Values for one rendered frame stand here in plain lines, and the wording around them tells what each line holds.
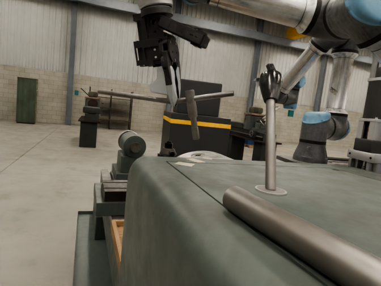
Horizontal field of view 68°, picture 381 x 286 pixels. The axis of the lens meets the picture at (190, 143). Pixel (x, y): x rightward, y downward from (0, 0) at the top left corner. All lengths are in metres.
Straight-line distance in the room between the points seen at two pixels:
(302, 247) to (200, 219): 0.08
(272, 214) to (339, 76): 1.35
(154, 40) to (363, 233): 0.53
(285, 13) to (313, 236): 0.71
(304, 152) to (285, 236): 1.19
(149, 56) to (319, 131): 0.93
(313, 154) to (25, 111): 13.11
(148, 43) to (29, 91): 13.21
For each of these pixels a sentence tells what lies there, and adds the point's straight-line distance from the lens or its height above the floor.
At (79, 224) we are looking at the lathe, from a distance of 2.00.
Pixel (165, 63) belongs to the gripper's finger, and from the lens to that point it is 0.63.
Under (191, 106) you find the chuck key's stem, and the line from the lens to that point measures 0.65.
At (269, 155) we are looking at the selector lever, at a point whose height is 1.29.
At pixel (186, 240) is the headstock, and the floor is 1.24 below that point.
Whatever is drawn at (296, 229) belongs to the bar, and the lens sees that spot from 0.19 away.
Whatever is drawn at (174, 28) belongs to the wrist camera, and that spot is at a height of 1.51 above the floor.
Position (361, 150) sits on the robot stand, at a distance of 1.26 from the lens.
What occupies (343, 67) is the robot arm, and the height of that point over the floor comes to 1.61.
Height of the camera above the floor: 1.34
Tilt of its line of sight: 7 degrees down
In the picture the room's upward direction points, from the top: 6 degrees clockwise
